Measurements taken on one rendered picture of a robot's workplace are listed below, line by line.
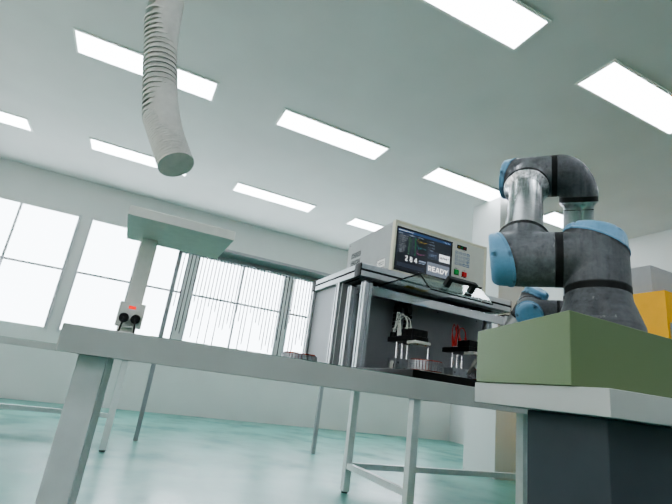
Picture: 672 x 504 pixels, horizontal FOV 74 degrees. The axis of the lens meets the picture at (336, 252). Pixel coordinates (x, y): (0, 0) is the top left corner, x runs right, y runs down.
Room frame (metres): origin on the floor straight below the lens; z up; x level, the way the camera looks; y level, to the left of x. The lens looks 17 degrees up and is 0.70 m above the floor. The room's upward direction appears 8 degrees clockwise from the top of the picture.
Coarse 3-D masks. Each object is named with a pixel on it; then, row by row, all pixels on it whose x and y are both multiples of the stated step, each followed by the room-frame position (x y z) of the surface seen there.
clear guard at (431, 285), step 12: (408, 276) 1.36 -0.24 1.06; (420, 276) 1.33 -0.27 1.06; (432, 276) 1.32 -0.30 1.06; (396, 288) 1.53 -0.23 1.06; (408, 288) 1.50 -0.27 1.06; (420, 288) 1.48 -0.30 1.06; (432, 288) 1.26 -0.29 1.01; (444, 288) 1.29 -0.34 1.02; (456, 288) 1.32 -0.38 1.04; (480, 300) 1.33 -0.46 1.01
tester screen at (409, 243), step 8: (400, 232) 1.54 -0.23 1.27; (408, 232) 1.55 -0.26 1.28; (400, 240) 1.54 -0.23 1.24; (408, 240) 1.55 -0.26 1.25; (416, 240) 1.56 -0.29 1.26; (424, 240) 1.58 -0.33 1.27; (432, 240) 1.59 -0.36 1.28; (440, 240) 1.61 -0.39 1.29; (400, 248) 1.54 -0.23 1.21; (408, 248) 1.55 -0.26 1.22; (416, 248) 1.57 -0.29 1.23; (424, 248) 1.58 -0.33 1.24; (432, 248) 1.59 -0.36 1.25; (440, 248) 1.61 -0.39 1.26; (448, 248) 1.62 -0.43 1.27; (400, 256) 1.54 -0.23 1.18; (416, 256) 1.57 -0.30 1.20; (424, 256) 1.58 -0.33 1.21; (448, 256) 1.62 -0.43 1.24; (416, 264) 1.57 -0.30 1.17; (424, 264) 1.58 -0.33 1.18; (440, 264) 1.61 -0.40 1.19; (448, 264) 1.62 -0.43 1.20; (416, 272) 1.57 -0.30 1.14; (424, 272) 1.58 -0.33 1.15
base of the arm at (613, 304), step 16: (576, 288) 0.82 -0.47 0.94; (592, 288) 0.79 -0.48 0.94; (608, 288) 0.78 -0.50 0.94; (624, 288) 0.78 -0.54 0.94; (576, 304) 0.80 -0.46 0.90; (592, 304) 0.78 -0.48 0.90; (608, 304) 0.77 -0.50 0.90; (624, 304) 0.77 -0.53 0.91; (608, 320) 0.76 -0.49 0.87; (624, 320) 0.76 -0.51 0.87; (640, 320) 0.77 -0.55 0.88
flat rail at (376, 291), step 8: (376, 288) 1.47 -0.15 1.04; (384, 296) 1.48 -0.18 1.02; (392, 296) 1.49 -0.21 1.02; (400, 296) 1.51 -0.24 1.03; (408, 296) 1.52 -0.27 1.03; (416, 296) 1.53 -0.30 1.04; (416, 304) 1.53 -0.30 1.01; (424, 304) 1.54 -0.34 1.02; (432, 304) 1.56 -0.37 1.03; (440, 304) 1.57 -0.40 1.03; (448, 304) 1.59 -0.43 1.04; (448, 312) 1.59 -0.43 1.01; (456, 312) 1.60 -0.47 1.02; (464, 312) 1.62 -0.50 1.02; (472, 312) 1.63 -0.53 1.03; (480, 312) 1.64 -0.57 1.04; (488, 320) 1.66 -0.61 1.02; (496, 320) 1.68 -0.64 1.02
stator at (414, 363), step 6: (408, 360) 1.45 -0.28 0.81; (414, 360) 1.41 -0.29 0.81; (420, 360) 1.39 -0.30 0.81; (426, 360) 1.39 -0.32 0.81; (432, 360) 1.39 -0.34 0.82; (408, 366) 1.44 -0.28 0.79; (414, 366) 1.41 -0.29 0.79; (420, 366) 1.39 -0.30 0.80; (426, 366) 1.39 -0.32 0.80; (432, 366) 1.39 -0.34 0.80; (438, 366) 1.39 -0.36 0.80; (438, 372) 1.40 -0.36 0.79
